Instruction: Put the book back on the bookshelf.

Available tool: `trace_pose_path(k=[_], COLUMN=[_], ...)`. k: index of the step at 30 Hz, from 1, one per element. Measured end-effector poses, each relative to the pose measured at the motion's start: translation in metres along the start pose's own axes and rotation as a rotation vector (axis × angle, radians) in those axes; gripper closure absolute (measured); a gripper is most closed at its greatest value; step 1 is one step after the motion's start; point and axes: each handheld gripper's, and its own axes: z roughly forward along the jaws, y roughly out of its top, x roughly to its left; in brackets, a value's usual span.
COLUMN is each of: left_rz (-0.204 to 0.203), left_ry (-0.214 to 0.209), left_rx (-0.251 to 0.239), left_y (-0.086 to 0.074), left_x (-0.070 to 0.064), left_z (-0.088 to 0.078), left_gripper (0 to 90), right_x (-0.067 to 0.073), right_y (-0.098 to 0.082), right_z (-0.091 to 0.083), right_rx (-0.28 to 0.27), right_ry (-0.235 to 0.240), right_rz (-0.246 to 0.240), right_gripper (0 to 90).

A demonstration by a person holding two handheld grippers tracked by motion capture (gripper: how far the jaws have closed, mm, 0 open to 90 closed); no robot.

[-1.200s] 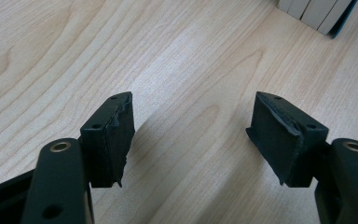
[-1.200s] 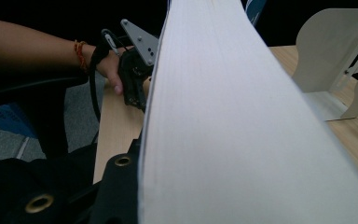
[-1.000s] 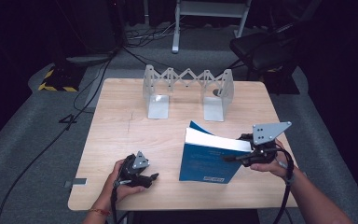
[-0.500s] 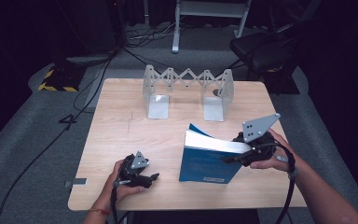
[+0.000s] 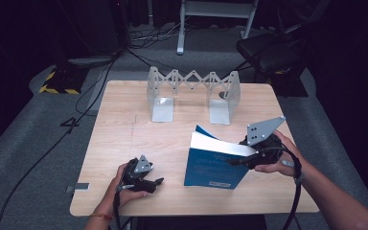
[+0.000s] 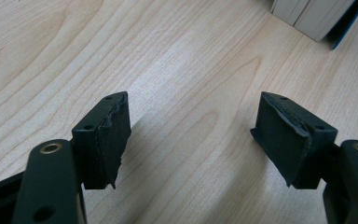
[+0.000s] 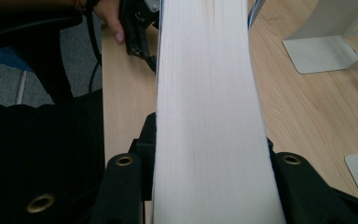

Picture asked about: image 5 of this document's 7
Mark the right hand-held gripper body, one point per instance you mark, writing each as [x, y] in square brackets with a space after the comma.
[263, 140]

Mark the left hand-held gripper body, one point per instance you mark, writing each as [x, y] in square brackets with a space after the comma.
[137, 174]

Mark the blue book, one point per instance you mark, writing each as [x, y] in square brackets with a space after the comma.
[211, 166]

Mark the person's left hand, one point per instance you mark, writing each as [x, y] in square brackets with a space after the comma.
[124, 196]

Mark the person's right hand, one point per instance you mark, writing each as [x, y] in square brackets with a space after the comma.
[284, 159]

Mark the grey tape strip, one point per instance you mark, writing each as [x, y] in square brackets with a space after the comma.
[78, 187]

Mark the expandable grey metal bookend rack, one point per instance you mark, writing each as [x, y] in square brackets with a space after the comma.
[163, 108]

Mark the black chair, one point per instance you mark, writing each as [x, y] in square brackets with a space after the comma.
[271, 51]

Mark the yellow-black striped base plate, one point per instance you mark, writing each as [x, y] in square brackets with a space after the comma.
[62, 81]

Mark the white metal stand frame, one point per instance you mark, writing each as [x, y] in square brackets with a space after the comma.
[215, 9]

